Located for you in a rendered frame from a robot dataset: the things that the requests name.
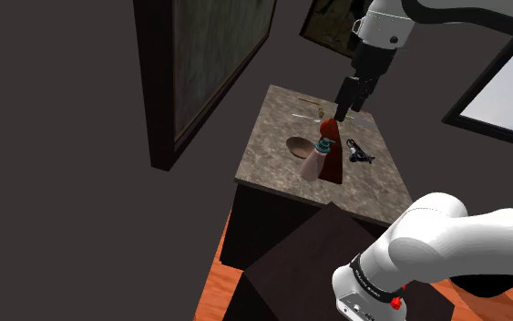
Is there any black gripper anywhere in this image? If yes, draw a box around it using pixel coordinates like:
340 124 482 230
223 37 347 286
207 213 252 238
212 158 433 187
333 39 398 123

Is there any thin silver stick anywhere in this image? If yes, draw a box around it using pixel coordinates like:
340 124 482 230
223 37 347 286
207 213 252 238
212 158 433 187
291 112 324 123

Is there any dark red cone figure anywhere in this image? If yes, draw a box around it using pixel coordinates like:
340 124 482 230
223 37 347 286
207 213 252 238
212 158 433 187
317 118 344 185

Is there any brown oval sink basin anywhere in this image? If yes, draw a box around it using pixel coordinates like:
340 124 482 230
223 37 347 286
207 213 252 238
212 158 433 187
285 136 318 160

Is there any pink bottle with teal pump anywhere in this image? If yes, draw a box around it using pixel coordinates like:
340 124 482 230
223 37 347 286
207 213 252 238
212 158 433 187
300 137 336 182

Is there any dark cabinet with marble top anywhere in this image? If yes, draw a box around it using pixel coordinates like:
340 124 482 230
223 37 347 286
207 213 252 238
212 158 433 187
218 83 416 273

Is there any black framed window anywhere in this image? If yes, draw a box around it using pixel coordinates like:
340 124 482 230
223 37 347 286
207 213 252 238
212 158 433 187
441 34 513 152

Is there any dark robot stand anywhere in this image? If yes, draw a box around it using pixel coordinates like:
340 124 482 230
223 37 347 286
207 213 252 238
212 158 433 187
222 202 456 321

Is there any dark framed wall picture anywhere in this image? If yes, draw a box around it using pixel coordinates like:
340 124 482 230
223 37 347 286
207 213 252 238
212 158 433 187
299 0 374 60

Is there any large dark framed wall mirror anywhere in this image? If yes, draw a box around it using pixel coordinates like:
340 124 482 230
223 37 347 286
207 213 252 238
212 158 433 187
131 0 279 172

